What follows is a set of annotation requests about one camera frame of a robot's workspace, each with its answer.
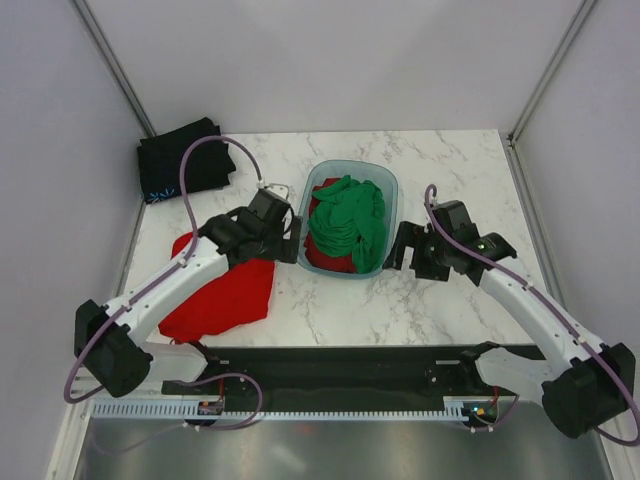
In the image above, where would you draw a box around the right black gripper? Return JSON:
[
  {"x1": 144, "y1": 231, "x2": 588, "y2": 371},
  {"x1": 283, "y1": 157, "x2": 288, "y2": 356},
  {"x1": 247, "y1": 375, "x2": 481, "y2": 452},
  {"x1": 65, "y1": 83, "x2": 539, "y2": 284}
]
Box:
[{"x1": 382, "y1": 220, "x2": 453, "y2": 283}]

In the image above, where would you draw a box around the blue plastic basin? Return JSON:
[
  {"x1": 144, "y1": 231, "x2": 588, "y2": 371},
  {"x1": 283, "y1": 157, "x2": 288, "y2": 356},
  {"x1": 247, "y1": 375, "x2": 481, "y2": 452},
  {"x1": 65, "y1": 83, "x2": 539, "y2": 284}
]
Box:
[{"x1": 297, "y1": 159, "x2": 399, "y2": 280}]

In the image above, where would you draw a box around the red t shirt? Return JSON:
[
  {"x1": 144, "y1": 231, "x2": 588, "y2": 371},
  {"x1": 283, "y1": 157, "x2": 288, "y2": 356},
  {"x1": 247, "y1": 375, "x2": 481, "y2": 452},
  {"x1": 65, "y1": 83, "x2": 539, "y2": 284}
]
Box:
[
  {"x1": 158, "y1": 259, "x2": 275, "y2": 344},
  {"x1": 304, "y1": 177, "x2": 357, "y2": 274}
]

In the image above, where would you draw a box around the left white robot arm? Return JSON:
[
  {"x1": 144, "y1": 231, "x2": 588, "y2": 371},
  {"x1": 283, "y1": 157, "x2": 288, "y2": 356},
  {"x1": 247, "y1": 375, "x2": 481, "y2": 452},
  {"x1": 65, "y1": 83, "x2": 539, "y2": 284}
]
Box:
[{"x1": 73, "y1": 189, "x2": 302, "y2": 398}]

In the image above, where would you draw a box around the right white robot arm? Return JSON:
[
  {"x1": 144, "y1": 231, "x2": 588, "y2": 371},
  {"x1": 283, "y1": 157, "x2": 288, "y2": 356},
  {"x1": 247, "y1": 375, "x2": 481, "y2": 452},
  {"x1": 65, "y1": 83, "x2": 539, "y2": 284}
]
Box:
[{"x1": 384, "y1": 201, "x2": 639, "y2": 438}]

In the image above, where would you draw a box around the red t shirt in basin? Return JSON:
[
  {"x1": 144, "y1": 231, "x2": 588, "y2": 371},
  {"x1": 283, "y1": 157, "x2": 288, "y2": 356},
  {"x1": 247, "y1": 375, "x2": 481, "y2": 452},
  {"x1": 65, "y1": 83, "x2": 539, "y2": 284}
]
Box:
[{"x1": 304, "y1": 177, "x2": 357, "y2": 274}]

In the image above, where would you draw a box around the green t shirt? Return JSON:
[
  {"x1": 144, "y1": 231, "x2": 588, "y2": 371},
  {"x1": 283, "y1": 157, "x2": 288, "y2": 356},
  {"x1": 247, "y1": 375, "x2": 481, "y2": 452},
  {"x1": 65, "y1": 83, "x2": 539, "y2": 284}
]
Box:
[{"x1": 308, "y1": 175, "x2": 386, "y2": 274}]

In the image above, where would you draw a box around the folded black t shirt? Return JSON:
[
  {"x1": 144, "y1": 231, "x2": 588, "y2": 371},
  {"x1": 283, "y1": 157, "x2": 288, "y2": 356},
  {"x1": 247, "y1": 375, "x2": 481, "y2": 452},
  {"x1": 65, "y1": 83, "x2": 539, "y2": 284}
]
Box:
[{"x1": 137, "y1": 117, "x2": 238, "y2": 205}]

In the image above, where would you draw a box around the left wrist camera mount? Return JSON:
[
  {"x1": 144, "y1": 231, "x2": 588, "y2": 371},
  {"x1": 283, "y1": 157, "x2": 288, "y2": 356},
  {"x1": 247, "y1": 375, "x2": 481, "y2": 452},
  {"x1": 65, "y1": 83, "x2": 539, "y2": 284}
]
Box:
[{"x1": 258, "y1": 182, "x2": 290, "y2": 200}]

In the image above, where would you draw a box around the right aluminium frame post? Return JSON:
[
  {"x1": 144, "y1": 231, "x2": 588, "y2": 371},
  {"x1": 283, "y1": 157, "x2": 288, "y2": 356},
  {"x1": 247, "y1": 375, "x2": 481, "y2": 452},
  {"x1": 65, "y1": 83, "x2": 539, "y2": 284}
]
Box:
[{"x1": 506, "y1": 0, "x2": 600, "y2": 145}]

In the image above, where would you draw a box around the aluminium frame post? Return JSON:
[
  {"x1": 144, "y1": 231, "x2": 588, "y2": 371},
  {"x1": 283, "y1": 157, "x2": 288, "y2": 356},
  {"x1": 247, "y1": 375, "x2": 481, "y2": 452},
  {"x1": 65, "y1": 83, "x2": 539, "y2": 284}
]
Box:
[
  {"x1": 69, "y1": 0, "x2": 156, "y2": 137},
  {"x1": 506, "y1": 0, "x2": 600, "y2": 145}
]

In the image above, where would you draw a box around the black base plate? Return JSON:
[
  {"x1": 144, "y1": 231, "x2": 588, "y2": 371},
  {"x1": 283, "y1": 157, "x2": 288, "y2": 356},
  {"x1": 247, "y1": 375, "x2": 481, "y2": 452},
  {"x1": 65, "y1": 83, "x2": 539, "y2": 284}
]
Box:
[{"x1": 160, "y1": 344, "x2": 551, "y2": 414}]

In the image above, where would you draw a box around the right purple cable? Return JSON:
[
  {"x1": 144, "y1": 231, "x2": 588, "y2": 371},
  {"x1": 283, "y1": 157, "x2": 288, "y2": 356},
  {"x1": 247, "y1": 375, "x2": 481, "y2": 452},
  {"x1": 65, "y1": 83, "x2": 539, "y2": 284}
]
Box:
[{"x1": 424, "y1": 184, "x2": 637, "y2": 445}]

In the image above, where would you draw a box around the white slotted cable duct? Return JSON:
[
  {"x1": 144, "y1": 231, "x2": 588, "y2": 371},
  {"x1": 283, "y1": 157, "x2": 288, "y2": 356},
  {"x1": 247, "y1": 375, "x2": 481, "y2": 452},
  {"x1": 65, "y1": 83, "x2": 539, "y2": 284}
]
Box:
[{"x1": 90, "y1": 397, "x2": 489, "y2": 422}]

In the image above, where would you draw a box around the left aluminium frame post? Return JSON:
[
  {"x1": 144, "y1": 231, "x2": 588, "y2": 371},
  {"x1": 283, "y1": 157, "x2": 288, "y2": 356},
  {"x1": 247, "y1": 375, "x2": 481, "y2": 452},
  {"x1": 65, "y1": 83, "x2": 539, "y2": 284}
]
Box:
[{"x1": 69, "y1": 0, "x2": 156, "y2": 137}]

